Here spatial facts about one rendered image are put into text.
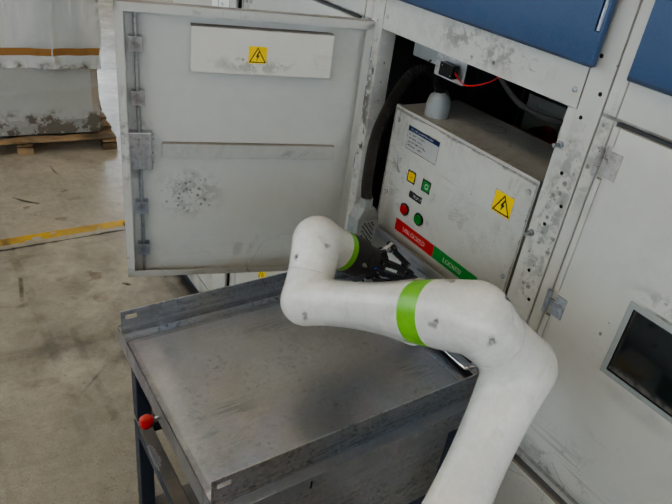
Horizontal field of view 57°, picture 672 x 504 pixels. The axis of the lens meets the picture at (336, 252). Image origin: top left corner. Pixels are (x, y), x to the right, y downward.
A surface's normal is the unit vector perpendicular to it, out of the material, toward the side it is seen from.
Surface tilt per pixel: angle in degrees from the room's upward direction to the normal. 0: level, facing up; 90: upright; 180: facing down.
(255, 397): 0
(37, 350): 0
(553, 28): 90
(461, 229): 90
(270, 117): 90
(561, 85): 90
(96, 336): 0
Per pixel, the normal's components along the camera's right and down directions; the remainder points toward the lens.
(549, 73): -0.84, 0.19
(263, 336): 0.12, -0.85
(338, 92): 0.25, 0.53
